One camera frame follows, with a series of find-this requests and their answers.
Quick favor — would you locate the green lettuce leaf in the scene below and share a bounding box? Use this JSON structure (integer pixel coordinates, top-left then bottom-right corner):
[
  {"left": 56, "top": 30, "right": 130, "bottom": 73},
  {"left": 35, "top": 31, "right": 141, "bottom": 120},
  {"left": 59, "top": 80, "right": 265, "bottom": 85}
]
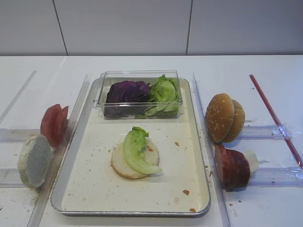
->
[{"left": 123, "top": 126, "right": 162, "bottom": 175}]

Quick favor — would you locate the green lettuce pile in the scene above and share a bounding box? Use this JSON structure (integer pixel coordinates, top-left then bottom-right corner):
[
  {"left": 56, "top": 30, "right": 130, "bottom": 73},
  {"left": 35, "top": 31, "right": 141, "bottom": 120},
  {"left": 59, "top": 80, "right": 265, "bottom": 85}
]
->
[{"left": 135, "top": 74, "right": 180, "bottom": 118}]

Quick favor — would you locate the front meat patty slice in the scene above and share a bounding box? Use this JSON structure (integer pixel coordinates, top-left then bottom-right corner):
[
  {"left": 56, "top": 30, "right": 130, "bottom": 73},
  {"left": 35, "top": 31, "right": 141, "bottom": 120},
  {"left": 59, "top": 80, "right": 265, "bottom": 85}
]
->
[{"left": 214, "top": 145, "right": 231, "bottom": 184}]

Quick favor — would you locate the meat patty slice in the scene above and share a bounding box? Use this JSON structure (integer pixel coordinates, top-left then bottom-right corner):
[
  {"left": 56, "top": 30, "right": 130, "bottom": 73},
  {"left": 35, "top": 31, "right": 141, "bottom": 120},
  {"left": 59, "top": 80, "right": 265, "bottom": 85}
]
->
[
  {"left": 232, "top": 150, "right": 245, "bottom": 188},
  {"left": 242, "top": 157, "right": 250, "bottom": 187},
  {"left": 214, "top": 145, "right": 231, "bottom": 184},
  {"left": 224, "top": 149, "right": 237, "bottom": 191}
]

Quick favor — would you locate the rear tomato slice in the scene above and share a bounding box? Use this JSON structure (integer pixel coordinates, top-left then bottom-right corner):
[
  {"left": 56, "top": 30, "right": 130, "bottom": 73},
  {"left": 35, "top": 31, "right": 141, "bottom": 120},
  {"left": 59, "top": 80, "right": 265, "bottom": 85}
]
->
[{"left": 60, "top": 106, "right": 69, "bottom": 136}]

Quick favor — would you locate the tomato slice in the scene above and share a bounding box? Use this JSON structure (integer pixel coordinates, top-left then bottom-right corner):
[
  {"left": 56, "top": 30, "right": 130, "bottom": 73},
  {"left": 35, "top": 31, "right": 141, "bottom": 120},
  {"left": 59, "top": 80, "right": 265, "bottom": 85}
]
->
[
  {"left": 60, "top": 106, "right": 69, "bottom": 136},
  {"left": 40, "top": 104, "right": 62, "bottom": 148}
]

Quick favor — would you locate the front tomato slice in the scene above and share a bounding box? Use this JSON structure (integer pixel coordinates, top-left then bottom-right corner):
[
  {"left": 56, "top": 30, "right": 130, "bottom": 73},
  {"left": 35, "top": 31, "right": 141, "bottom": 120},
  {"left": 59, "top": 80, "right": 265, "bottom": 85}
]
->
[{"left": 40, "top": 104, "right": 62, "bottom": 148}]

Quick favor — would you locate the purple cabbage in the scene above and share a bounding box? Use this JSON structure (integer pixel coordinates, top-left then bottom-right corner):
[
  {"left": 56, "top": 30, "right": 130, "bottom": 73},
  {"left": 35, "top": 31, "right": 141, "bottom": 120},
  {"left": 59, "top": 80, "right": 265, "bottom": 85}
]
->
[{"left": 106, "top": 80, "right": 150, "bottom": 103}]

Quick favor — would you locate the clear plastic container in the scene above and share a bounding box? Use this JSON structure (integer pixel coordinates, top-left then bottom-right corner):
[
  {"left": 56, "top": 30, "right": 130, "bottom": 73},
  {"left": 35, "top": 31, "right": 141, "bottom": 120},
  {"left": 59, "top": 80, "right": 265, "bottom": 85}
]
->
[{"left": 97, "top": 70, "right": 183, "bottom": 119}]

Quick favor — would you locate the round bottom bun slice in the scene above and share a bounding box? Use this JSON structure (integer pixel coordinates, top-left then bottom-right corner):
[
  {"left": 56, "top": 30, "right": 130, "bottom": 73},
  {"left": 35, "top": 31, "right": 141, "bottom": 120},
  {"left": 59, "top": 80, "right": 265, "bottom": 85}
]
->
[{"left": 111, "top": 140, "right": 160, "bottom": 180}]

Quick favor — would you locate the sesame bun top front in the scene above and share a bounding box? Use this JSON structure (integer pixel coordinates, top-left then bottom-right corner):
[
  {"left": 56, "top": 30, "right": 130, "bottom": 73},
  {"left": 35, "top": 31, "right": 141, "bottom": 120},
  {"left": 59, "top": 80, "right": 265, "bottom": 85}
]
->
[{"left": 205, "top": 93, "right": 235, "bottom": 143}]

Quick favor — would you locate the bun half behind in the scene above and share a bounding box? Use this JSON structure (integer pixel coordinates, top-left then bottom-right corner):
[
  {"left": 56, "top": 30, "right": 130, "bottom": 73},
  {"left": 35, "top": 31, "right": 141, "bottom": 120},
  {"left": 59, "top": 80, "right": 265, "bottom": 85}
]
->
[{"left": 223, "top": 99, "right": 245, "bottom": 143}]

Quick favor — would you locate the silver metal tray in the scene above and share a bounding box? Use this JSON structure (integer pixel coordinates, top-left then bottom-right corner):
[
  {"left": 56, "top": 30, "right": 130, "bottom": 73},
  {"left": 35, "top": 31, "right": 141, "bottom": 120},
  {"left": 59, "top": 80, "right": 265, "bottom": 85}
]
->
[{"left": 51, "top": 79, "right": 211, "bottom": 217}]

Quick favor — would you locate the white pusher block lower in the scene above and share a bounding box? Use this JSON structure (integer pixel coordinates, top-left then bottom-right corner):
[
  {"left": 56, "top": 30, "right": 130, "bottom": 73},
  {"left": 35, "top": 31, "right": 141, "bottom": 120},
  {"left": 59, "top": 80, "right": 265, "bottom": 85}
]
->
[{"left": 244, "top": 150, "right": 259, "bottom": 178}]

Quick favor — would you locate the clear strip far left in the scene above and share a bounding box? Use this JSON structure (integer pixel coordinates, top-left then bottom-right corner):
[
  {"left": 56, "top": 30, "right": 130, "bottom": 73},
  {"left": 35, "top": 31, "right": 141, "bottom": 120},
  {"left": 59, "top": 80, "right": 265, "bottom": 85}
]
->
[{"left": 0, "top": 70, "right": 37, "bottom": 123}]

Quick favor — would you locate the red straw strip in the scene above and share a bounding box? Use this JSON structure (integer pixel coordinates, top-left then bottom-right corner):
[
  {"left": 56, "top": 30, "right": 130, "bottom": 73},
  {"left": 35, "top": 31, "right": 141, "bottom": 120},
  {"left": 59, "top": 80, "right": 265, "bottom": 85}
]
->
[{"left": 249, "top": 74, "right": 303, "bottom": 168}]

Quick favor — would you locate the clear long rail right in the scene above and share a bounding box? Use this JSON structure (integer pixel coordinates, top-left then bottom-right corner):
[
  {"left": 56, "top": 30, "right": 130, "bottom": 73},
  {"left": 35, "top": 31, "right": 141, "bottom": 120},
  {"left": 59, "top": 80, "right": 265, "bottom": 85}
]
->
[{"left": 192, "top": 73, "right": 231, "bottom": 227}]

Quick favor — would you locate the clear long rail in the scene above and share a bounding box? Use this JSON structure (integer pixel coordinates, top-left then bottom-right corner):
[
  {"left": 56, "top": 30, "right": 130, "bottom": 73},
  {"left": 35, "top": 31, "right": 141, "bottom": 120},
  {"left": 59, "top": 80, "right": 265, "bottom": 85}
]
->
[
  {"left": 27, "top": 74, "right": 90, "bottom": 227},
  {"left": 192, "top": 73, "right": 231, "bottom": 227}
]

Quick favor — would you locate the clear long rail left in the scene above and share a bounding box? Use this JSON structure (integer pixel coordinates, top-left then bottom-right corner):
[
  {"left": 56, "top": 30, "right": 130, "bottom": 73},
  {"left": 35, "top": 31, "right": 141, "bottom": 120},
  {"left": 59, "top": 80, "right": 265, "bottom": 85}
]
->
[{"left": 27, "top": 74, "right": 90, "bottom": 227}]

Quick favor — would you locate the clear rail upper right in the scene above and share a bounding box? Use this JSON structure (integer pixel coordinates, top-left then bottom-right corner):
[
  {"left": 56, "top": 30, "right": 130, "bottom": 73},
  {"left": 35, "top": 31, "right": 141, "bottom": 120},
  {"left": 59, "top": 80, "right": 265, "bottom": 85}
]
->
[{"left": 237, "top": 125, "right": 292, "bottom": 140}]

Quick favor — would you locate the clear rail upper left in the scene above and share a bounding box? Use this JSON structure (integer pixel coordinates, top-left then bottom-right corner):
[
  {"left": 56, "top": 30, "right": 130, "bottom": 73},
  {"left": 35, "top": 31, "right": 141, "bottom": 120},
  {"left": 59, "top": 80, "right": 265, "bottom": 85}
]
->
[{"left": 0, "top": 129, "right": 40, "bottom": 143}]

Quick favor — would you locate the clear rail lower right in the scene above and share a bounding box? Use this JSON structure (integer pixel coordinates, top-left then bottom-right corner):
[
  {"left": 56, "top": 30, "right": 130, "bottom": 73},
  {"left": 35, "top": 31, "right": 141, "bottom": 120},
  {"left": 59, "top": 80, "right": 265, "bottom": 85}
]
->
[{"left": 248, "top": 167, "right": 303, "bottom": 188}]

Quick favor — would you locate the clear rail lower left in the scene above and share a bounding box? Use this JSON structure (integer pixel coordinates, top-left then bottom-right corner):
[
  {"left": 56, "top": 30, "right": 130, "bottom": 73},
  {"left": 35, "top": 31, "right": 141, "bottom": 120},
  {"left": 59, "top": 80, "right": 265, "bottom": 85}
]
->
[{"left": 0, "top": 169, "right": 25, "bottom": 188}]

